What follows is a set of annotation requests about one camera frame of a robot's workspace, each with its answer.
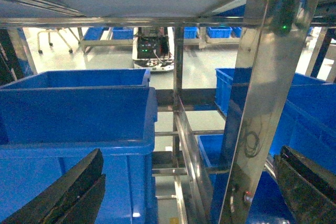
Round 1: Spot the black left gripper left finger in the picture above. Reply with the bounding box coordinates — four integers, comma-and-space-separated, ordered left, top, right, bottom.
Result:
2, 148, 106, 223

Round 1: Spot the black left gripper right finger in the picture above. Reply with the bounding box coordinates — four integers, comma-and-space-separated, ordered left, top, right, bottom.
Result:
274, 145, 335, 223

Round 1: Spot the blue crate lower right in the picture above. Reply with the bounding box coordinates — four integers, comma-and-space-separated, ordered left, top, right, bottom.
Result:
197, 134, 296, 223

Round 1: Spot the blue crate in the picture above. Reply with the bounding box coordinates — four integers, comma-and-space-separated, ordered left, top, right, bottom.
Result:
1, 86, 158, 223
197, 134, 296, 223
215, 68, 335, 173

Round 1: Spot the blue crate upper right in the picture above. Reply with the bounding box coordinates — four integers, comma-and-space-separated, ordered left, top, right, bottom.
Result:
215, 68, 335, 173

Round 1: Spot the blue crate upper left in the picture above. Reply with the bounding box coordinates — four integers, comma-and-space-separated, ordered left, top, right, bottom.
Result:
1, 86, 158, 223

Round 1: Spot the steel flow rack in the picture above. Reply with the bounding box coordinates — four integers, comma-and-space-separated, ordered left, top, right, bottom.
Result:
1, 0, 333, 223

